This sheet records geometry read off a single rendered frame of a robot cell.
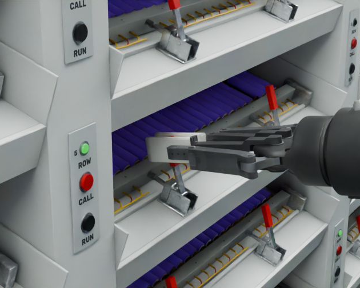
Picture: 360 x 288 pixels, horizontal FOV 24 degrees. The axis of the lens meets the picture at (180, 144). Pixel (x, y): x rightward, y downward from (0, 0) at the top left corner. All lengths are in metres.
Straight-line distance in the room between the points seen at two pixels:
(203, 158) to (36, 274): 0.23
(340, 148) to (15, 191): 0.32
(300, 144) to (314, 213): 0.59
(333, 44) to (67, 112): 0.68
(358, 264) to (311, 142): 0.88
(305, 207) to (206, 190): 0.42
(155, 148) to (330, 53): 0.46
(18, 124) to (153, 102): 0.21
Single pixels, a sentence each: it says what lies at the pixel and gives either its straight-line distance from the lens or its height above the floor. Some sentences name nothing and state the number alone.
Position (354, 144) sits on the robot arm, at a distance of 0.83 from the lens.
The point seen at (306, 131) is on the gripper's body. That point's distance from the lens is 0.87.
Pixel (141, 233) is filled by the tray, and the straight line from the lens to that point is 0.95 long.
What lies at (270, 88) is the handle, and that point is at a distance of 1.20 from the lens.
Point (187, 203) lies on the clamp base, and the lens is 0.99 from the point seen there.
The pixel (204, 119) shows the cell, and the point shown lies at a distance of 1.18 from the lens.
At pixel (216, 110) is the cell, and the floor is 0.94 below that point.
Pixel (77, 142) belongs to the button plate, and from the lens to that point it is 0.78.
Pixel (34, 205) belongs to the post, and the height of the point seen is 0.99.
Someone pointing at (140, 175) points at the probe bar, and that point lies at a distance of 1.00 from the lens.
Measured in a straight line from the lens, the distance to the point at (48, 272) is 0.80.
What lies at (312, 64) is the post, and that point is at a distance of 1.37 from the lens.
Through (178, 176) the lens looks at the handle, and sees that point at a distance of 0.99.
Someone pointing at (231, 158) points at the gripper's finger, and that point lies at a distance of 0.88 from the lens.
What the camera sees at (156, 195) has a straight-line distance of 1.01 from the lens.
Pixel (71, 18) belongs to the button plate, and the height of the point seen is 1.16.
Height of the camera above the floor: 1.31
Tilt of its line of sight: 20 degrees down
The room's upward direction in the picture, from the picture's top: straight up
